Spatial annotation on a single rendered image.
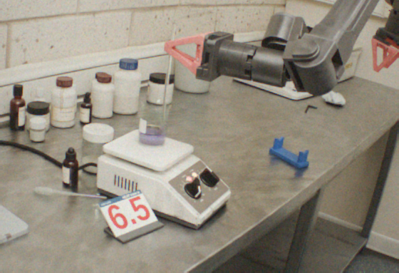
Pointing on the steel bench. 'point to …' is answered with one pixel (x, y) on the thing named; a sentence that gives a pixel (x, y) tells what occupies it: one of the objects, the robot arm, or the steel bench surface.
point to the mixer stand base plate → (11, 226)
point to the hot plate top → (171, 151)
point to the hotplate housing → (153, 187)
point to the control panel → (211, 194)
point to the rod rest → (289, 154)
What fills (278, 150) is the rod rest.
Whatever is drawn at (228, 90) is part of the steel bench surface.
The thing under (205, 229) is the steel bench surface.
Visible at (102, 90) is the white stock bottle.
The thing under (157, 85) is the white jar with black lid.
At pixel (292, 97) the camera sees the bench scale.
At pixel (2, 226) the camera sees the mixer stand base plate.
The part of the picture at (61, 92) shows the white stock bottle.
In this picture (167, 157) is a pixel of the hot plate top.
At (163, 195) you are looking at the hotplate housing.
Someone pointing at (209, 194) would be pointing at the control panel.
